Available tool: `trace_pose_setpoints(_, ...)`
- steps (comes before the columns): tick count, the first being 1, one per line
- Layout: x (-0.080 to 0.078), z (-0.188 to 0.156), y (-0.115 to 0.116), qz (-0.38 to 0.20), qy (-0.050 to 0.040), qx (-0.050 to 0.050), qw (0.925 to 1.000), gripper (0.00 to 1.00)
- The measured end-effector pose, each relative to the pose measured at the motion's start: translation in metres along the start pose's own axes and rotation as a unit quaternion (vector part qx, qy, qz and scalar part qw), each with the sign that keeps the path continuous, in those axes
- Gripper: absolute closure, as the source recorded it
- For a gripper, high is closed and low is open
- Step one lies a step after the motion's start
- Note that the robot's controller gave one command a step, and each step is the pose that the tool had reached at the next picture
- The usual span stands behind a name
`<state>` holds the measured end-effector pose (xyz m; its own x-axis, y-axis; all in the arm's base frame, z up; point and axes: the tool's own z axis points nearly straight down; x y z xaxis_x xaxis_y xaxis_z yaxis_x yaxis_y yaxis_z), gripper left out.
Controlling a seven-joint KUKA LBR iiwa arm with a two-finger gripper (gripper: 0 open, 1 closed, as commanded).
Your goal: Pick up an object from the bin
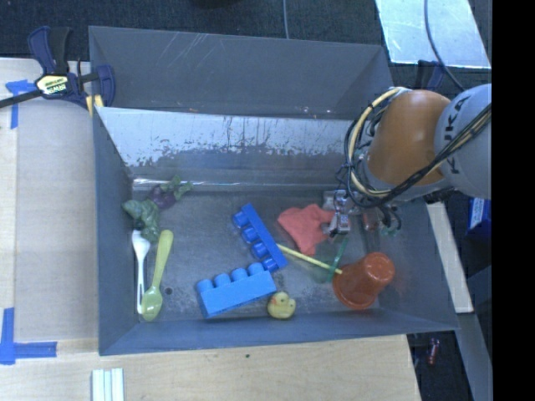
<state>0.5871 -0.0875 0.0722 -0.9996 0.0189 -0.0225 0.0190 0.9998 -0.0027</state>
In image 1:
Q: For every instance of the yellow rubber duck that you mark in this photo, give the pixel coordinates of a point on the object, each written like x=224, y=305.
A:
x=281, y=306

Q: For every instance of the pale wood board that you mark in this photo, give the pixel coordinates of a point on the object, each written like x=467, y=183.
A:
x=54, y=224

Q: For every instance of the light green plastic spoon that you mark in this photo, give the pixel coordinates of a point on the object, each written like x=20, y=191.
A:
x=159, y=270

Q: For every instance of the white plastic fork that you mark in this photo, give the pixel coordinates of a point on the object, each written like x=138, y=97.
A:
x=141, y=261

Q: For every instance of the long narrow blue toy brick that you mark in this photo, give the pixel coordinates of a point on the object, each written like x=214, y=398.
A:
x=261, y=234

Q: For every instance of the grey metal bin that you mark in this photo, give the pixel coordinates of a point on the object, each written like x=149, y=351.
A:
x=234, y=77

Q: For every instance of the purple and green toy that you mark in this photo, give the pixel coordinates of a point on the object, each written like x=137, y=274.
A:
x=165, y=196

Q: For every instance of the clear green plastic utensil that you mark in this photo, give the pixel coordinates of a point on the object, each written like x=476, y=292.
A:
x=336, y=261

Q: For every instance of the thin yellow stick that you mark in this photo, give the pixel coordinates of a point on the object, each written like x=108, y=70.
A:
x=303, y=257

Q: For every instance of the orange plastic cup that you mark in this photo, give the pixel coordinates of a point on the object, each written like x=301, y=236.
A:
x=363, y=282

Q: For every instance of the red cloth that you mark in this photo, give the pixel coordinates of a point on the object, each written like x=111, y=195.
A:
x=303, y=226

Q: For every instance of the large blue toy brick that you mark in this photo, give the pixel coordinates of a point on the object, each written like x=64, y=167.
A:
x=238, y=292

